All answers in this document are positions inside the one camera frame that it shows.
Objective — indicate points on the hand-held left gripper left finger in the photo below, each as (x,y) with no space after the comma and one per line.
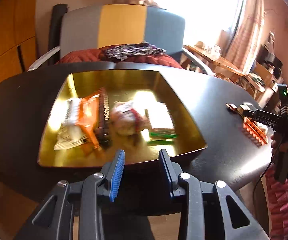
(116,175)

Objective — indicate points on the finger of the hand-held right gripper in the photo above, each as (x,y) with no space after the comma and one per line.
(249,112)

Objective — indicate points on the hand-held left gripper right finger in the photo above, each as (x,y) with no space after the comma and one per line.
(165,175)

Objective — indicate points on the red gold chocolate candy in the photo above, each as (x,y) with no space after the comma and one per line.
(232,107)

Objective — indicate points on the orange ridged plastic piece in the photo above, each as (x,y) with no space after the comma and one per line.
(254,131)

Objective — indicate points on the green cracker packet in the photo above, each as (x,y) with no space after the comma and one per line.
(160,120)

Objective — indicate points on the small bag with red tie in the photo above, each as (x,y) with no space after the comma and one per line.
(129,120)

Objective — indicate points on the orange brush with black bristles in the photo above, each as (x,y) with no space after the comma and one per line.
(93,120)

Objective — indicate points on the beige snack packet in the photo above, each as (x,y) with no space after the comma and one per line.
(70,127)

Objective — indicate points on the gold tray with maroon sides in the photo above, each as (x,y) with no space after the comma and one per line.
(124,85)

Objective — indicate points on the person's right hand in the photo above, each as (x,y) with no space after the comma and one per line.
(275,143)

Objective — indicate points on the wooden dining table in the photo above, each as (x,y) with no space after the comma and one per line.
(214,60)

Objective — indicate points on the pink quilted blanket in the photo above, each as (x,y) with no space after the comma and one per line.
(280,205)

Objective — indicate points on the set of glassware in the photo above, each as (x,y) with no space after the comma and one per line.
(210,47)

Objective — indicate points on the window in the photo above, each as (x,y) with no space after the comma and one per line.
(196,7)

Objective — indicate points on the red quilted jacket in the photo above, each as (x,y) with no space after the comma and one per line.
(88,56)

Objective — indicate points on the leopard print cloth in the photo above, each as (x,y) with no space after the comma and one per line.
(131,51)

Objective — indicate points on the grey yellow blue armchair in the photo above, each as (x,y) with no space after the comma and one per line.
(124,27)

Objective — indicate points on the wooden wardrobe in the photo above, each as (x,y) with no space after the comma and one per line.
(6,37)

